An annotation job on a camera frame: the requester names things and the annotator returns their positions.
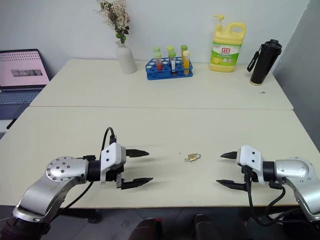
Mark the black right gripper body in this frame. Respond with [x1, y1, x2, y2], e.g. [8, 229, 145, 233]
[241, 166, 259, 191]

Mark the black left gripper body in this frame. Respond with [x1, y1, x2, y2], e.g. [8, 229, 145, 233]
[105, 148, 129, 189]

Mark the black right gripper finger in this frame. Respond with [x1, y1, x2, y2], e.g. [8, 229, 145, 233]
[220, 150, 238, 160]
[215, 179, 247, 192]

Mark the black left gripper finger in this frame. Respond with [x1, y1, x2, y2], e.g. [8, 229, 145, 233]
[121, 177, 154, 190]
[126, 148, 150, 159]

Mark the black table foot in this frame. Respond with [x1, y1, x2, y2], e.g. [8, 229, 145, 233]
[62, 208, 102, 225]
[239, 207, 266, 223]

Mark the dark rounded shape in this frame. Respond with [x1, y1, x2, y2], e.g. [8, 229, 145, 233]
[135, 217, 164, 240]
[191, 213, 216, 240]

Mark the blue test tube rack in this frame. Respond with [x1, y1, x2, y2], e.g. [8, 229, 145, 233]
[145, 56, 195, 81]

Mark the green-capped tube, red liquid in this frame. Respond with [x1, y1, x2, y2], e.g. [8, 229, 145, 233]
[154, 51, 164, 72]

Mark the white ceramic vase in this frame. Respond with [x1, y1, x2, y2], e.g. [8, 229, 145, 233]
[115, 40, 138, 75]

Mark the green-capped tube, dark liquid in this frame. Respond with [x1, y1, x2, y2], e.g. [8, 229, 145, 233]
[168, 51, 177, 77]

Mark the yellow-capped tube, orange liquid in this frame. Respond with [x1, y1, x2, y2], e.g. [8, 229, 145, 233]
[182, 50, 192, 76]

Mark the yellow dish soap pump bottle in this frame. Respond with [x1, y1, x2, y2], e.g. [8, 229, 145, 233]
[209, 14, 247, 73]

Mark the grey laptop, pink screen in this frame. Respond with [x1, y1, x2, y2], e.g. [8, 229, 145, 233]
[0, 48, 51, 120]

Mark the dried flower bouquet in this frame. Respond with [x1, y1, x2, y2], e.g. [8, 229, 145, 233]
[95, 0, 132, 45]

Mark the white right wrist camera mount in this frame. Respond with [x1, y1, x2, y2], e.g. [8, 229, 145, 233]
[236, 144, 266, 187]

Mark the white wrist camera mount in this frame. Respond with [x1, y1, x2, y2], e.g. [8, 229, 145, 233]
[99, 142, 127, 186]
[236, 144, 266, 187]

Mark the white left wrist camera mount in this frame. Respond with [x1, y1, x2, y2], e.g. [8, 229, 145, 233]
[99, 142, 127, 186]

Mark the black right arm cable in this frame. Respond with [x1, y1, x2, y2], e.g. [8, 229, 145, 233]
[243, 167, 312, 227]

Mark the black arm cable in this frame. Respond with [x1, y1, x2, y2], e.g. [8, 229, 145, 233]
[243, 167, 312, 227]
[58, 126, 119, 216]

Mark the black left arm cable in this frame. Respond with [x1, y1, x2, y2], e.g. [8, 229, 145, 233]
[58, 126, 119, 216]

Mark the black bottle with strap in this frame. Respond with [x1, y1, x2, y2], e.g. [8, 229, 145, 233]
[247, 39, 284, 87]

